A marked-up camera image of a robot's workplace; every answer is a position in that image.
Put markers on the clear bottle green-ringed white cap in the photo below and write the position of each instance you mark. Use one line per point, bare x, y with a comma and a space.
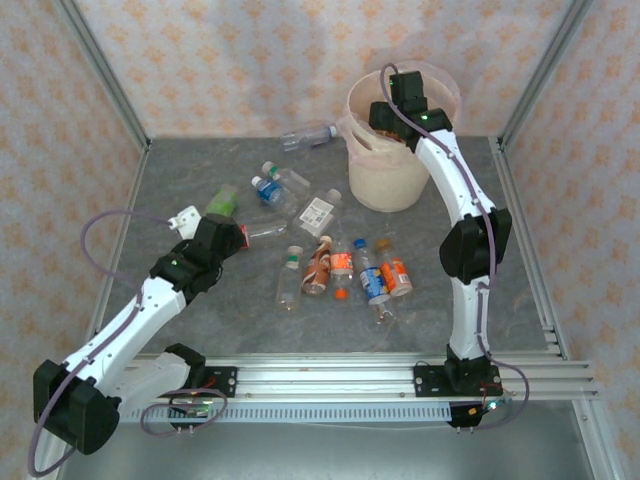
289, 285
292, 179

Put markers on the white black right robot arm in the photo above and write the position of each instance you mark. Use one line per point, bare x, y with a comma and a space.
470, 310

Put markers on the blue label water bottle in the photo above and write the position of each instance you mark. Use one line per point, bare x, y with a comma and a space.
270, 192

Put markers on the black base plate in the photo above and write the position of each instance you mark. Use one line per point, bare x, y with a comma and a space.
222, 382
430, 382

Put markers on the clear bottle red label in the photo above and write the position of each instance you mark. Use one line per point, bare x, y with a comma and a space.
267, 230

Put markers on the small circuit board with leds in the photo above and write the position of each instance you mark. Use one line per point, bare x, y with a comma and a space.
492, 406

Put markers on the aluminium side rail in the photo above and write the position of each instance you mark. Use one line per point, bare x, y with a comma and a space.
535, 280

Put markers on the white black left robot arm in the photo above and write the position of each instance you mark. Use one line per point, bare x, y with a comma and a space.
150, 305

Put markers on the blue yellow label bottle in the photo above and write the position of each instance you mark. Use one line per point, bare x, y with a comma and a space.
372, 282

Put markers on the aluminium frame post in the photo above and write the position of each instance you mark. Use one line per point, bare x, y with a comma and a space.
107, 80
542, 75

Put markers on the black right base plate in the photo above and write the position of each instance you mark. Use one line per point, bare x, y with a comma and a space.
430, 382

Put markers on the green circuit board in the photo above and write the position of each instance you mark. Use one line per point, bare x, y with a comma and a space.
192, 407

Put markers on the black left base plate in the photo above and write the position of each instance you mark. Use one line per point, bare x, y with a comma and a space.
222, 382

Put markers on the beige plastic bin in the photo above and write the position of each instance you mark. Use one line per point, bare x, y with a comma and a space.
385, 185

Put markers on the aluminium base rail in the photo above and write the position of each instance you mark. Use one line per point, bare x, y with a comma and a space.
325, 380

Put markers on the green plastic bottle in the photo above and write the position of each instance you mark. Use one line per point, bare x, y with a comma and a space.
222, 200

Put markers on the orange label brown cap bottle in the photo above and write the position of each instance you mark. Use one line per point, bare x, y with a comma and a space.
395, 275

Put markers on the clear bottle with blue cap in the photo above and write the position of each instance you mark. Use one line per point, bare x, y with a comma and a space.
305, 137

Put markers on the square clear bottle white label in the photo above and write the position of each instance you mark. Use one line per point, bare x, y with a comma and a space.
315, 215

